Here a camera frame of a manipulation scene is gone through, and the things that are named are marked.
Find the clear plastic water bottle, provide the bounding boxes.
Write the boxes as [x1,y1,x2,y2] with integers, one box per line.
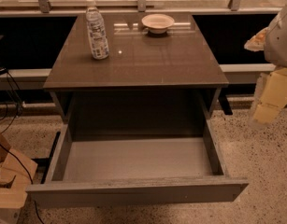
[86,0,109,60]

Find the grey cabinet with glossy top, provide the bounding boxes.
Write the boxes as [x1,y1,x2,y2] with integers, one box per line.
[42,12,234,185]

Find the grey top drawer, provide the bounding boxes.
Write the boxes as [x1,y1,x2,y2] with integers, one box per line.
[25,91,250,209]

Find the grey horizontal rail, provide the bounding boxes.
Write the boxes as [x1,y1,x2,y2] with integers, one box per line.
[0,63,275,91]

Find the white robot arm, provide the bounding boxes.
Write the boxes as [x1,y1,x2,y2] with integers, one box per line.
[244,3,287,129]

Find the black cable on floor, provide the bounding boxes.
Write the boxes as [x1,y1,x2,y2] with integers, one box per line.
[0,135,46,224]

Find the white ceramic bowl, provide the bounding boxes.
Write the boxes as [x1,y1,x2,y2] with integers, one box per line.
[141,14,175,34]

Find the black cables at left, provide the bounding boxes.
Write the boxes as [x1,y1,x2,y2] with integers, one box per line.
[0,66,25,134]

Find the brown cardboard box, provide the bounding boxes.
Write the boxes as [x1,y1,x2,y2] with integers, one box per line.
[0,133,37,224]

